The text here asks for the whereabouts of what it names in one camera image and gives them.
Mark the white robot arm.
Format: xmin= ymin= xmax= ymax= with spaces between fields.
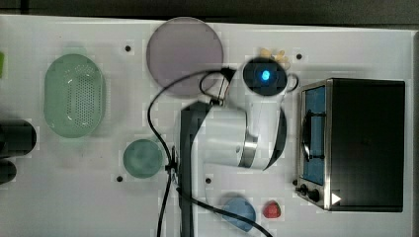
xmin=176 ymin=56 xmax=296 ymax=237

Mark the grey round plate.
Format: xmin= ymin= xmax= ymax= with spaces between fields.
xmin=146 ymin=17 xmax=224 ymax=87

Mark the green small pot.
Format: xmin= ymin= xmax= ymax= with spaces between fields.
xmin=123 ymin=139 xmax=163 ymax=179

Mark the blue bowl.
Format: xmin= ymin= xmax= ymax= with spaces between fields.
xmin=222 ymin=197 xmax=256 ymax=232

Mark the red strawberry near oven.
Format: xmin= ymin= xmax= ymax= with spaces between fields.
xmin=263 ymin=200 xmax=282 ymax=219

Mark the green perforated colander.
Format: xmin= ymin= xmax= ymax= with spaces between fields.
xmin=43 ymin=54 xmax=106 ymax=138

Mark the black toaster oven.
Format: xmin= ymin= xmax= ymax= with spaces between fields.
xmin=293 ymin=78 xmax=405 ymax=212

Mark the large black cylinder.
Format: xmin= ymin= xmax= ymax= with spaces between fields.
xmin=0 ymin=119 xmax=37 ymax=159

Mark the small black cylinder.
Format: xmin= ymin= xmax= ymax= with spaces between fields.
xmin=0 ymin=160 xmax=17 ymax=185

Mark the bright green block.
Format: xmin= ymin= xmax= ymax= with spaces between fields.
xmin=0 ymin=52 xmax=5 ymax=78

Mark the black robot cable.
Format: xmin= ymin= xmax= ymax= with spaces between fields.
xmin=146 ymin=66 xmax=275 ymax=237

